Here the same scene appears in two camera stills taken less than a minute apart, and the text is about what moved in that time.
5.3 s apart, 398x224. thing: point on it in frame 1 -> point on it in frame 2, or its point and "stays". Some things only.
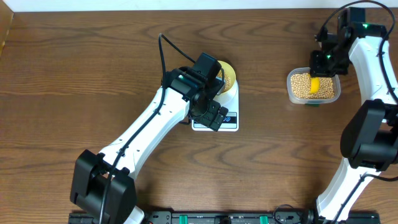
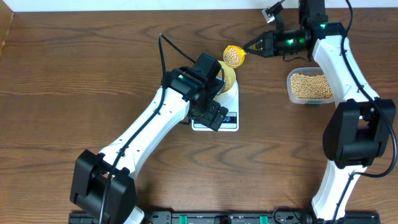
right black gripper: [316, 70] -> [266, 39]
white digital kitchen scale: [229, 100] stays
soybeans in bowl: [227, 83] stays
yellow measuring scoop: [314, 84] -> [234, 56]
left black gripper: [208, 119] stays
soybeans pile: [301, 86] stays
